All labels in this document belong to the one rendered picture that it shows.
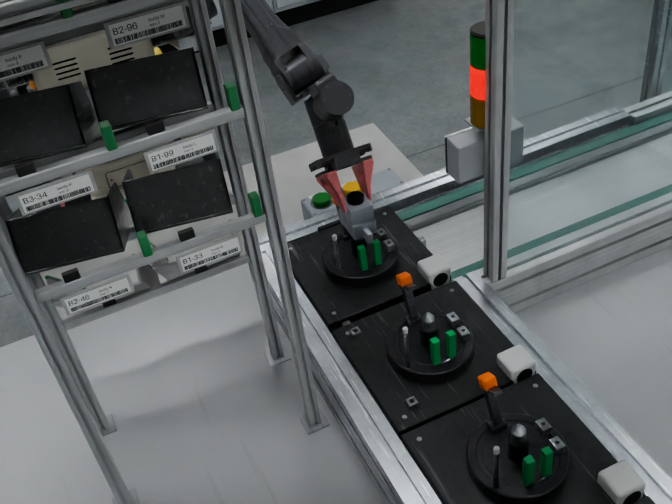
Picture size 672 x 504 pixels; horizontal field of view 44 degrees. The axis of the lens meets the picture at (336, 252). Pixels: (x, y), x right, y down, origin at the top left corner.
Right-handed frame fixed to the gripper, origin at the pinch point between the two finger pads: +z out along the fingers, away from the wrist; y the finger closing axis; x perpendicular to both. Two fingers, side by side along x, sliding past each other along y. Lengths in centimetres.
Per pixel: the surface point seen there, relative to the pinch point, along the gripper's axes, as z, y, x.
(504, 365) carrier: 30.7, 7.5, -21.0
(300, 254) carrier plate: 5.6, -9.0, 13.8
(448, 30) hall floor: -69, 162, 258
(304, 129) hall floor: -39, 60, 223
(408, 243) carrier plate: 10.1, 9.6, 7.4
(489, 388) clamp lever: 30.0, -0.6, -31.9
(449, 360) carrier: 27.6, 0.6, -17.3
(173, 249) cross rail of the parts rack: -2.1, -34.7, -29.5
